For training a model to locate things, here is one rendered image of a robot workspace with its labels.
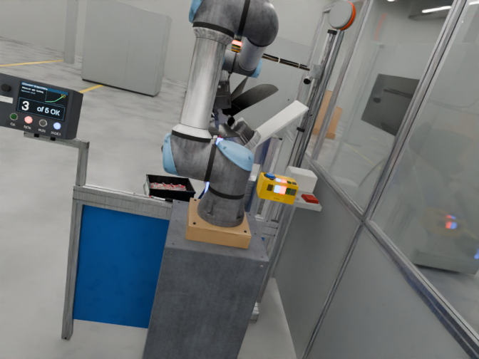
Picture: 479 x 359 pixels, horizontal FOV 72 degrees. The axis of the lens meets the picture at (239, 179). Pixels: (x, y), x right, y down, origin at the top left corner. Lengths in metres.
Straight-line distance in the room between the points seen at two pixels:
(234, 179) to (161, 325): 0.50
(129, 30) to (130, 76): 1.05
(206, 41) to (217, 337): 0.88
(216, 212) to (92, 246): 0.83
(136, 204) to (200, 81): 0.73
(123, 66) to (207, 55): 8.08
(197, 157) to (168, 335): 0.56
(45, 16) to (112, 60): 6.38
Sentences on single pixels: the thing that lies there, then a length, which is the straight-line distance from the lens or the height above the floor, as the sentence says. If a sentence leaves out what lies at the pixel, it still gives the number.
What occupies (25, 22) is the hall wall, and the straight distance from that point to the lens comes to 15.41.
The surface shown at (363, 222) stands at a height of 0.98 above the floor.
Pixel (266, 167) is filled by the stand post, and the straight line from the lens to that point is 1.93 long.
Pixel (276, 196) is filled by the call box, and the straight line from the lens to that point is 1.44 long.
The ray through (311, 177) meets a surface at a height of 0.96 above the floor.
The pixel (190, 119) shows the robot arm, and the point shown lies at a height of 1.33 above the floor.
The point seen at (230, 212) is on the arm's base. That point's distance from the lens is 0.98.
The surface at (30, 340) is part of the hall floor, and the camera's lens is 2.07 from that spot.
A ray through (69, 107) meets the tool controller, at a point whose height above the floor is 1.19.
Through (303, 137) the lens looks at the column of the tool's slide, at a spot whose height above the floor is 1.13.
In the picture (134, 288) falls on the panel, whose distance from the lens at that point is 1.77.
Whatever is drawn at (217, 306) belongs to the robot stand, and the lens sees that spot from 1.07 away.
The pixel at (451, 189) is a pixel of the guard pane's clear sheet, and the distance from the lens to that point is 1.24.
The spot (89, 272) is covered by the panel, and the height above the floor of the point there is 0.42.
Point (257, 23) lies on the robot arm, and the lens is 0.96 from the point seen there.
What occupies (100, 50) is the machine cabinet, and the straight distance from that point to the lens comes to 9.12.
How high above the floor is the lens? 1.52
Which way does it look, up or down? 20 degrees down
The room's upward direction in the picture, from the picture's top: 15 degrees clockwise
